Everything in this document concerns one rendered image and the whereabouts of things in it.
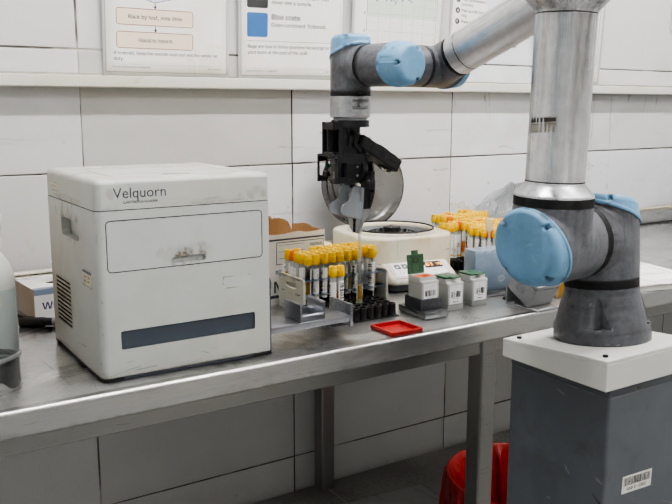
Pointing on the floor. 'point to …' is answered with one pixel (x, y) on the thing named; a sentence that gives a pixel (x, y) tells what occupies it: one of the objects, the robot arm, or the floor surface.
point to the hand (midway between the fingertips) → (358, 225)
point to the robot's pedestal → (588, 441)
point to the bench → (271, 379)
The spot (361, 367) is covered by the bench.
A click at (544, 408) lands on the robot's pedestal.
